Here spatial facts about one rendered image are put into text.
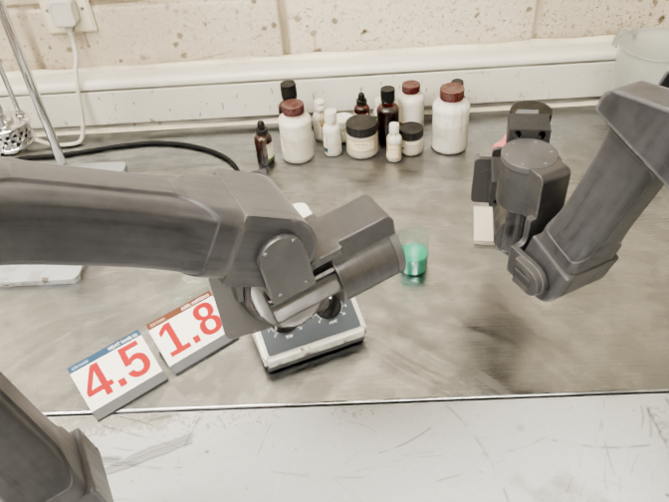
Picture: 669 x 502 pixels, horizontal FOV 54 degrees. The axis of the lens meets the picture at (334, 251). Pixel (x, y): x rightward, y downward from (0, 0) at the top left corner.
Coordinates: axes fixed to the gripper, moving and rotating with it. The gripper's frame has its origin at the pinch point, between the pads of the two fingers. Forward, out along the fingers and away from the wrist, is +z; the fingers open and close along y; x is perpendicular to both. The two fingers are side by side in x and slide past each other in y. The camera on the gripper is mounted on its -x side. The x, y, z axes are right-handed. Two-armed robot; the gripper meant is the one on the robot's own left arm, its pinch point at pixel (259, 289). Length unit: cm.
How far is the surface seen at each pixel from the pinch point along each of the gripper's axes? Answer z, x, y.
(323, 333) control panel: 6.5, 7.5, -6.5
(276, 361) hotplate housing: 6.6, 8.8, -0.2
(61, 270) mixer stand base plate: 29.4, -9.8, 23.0
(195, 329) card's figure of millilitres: 13.6, 2.9, 7.5
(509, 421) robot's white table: -4.4, 21.5, -21.3
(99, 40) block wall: 51, -49, 9
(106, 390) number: 10.6, 6.4, 19.2
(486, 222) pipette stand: 17.7, 1.2, -36.3
